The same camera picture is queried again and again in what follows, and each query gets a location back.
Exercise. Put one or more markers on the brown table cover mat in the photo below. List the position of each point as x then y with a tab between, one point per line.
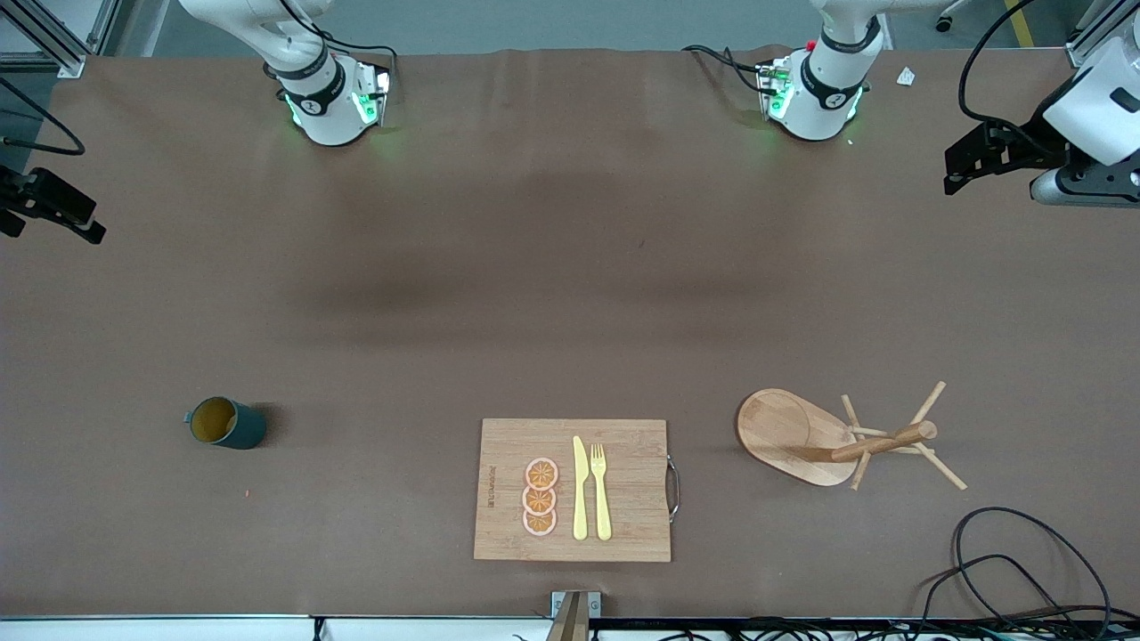
356	356

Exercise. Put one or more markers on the metal table bracket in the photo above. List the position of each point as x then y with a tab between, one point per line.
595	604

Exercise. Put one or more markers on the black chair caster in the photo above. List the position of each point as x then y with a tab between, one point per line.
944	22

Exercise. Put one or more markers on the yellow plastic knife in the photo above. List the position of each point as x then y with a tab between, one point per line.
581	499

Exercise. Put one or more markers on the orange slice toy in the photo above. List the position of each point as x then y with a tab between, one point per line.
539	501
541	474
539	523

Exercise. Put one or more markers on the wooden cup rack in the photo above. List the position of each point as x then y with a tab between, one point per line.
784	436

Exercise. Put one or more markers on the aluminium frame profile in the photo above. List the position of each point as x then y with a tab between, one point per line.
53	49
1091	44

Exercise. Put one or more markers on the bamboo cutting board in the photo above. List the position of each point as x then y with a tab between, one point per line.
623	499

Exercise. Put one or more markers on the dark green cup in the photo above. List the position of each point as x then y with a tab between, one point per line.
227	425

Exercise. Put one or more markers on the brown wooden bar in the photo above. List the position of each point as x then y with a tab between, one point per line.
570	623

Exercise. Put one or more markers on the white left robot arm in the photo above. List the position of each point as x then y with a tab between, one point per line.
824	98

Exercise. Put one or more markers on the yellow plastic fork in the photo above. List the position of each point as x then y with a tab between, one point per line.
602	503

